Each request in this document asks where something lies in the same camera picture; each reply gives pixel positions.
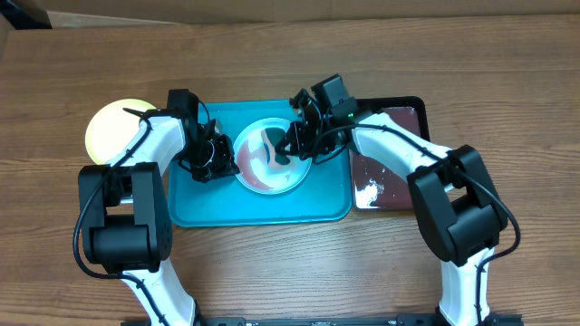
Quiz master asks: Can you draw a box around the yellow plate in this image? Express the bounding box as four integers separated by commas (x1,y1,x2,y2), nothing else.
84,99,154,165

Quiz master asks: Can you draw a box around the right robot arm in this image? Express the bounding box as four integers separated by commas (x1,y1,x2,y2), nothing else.
275,74,511,325

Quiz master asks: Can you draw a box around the black tray with red liquid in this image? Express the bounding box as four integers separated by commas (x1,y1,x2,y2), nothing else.
349,96,430,211

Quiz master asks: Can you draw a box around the cardboard sheet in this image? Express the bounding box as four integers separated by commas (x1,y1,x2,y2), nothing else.
37,0,579,24

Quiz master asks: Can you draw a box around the green sponge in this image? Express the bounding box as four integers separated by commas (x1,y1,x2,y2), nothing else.
263,128,290,168

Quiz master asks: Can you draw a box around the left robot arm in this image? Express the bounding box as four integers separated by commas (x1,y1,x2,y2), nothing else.
72,89,239,325

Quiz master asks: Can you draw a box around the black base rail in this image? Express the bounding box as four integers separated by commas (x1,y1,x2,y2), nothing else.
120,313,525,326

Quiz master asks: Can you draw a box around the light blue plate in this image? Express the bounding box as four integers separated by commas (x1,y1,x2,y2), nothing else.
234,118,311,195

